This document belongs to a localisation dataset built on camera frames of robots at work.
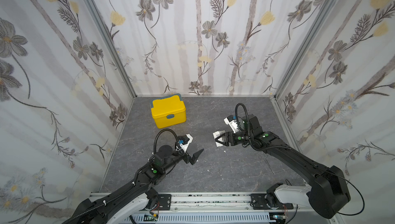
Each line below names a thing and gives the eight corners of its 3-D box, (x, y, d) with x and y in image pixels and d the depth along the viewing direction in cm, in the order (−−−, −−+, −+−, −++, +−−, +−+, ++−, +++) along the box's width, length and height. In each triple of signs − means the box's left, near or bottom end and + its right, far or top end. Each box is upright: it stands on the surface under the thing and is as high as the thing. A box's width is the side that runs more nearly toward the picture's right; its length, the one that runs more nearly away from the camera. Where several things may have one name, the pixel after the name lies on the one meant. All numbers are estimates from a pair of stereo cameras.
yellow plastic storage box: (157, 132, 101) (152, 119, 90) (154, 113, 111) (149, 99, 100) (188, 124, 105) (187, 111, 94) (182, 106, 115) (181, 93, 104)
